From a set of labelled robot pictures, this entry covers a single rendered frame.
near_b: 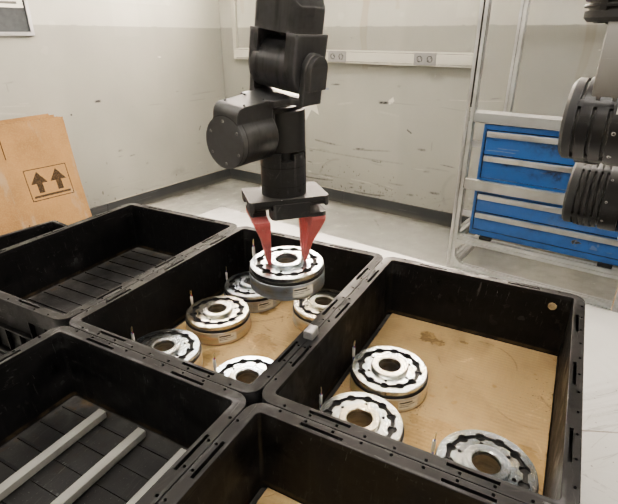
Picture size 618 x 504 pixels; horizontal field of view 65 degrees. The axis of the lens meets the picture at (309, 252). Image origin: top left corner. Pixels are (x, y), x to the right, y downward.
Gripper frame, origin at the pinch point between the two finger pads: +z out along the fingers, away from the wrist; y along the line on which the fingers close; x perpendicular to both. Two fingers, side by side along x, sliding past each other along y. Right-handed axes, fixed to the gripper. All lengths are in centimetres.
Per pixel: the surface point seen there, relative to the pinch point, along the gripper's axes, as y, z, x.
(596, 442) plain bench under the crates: 44, 30, -18
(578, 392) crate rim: 24.5, 6.9, -27.9
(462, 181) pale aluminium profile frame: 126, 43, 146
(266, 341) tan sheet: -2.8, 16.5, 4.2
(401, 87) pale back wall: 147, 11, 263
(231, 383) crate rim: -10.4, 6.2, -16.5
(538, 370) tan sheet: 33.4, 17.0, -13.8
